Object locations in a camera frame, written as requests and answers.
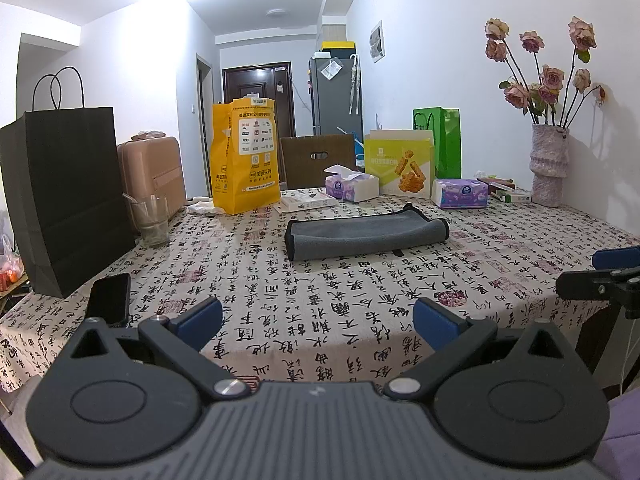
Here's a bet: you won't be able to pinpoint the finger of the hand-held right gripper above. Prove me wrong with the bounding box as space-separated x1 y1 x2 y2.
556 246 640 319

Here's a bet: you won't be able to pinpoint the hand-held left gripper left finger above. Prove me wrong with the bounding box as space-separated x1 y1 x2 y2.
67 297 252 404

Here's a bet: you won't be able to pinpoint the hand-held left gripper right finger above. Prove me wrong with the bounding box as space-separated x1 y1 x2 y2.
384 297 576 404

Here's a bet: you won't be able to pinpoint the grey towel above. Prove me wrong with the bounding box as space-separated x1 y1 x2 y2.
285 203 451 262

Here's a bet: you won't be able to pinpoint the black smartphone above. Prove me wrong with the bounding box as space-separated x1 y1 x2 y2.
84 273 132 328

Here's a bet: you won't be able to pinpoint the calligraphy printed tablecloth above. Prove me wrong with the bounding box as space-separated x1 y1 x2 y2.
0 187 640 393

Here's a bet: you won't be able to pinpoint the clear glass cup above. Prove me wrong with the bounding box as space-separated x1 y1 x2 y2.
125 194 170 248

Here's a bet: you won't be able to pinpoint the white textured vase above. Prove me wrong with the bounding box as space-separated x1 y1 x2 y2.
530 124 571 208

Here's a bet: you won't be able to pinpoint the small boxes near vase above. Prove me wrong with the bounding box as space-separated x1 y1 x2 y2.
477 176 532 204

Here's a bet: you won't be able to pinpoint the purple tissue box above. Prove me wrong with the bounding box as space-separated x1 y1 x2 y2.
431 178 490 210
324 164 379 203

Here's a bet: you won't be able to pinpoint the white flat box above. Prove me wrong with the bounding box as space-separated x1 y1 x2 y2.
280 190 338 211

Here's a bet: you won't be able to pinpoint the pink suitcase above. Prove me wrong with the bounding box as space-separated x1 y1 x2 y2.
117 135 187 226

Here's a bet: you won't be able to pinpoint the yellow-green snack box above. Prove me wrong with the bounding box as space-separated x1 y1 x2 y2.
364 129 435 200

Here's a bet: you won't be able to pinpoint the yellow paper bag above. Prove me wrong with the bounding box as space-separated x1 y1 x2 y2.
210 97 282 216

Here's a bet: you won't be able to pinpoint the green gift bag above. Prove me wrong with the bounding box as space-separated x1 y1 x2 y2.
413 107 462 180

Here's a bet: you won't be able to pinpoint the purple clothing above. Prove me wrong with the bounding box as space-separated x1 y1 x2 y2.
597 392 640 480

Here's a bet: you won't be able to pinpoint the black paper bag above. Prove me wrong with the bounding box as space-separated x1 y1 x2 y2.
0 66 137 299

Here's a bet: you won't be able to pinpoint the dried pink roses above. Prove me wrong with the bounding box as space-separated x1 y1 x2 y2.
484 15 607 127

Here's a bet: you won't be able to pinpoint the red plastic bag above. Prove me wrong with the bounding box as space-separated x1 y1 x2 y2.
0 232 26 301

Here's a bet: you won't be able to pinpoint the grey refrigerator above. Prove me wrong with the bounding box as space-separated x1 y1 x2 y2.
307 52 364 137

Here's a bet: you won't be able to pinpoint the dark brown door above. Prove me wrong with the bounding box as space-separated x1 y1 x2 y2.
222 62 292 138

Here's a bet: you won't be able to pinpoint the white folded umbrella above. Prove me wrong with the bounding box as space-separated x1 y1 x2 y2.
348 54 362 116

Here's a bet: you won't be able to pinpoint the yellow and black box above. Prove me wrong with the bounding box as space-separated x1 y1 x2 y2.
320 40 357 58

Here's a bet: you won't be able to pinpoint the wall poster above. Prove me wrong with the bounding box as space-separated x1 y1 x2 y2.
369 20 387 63

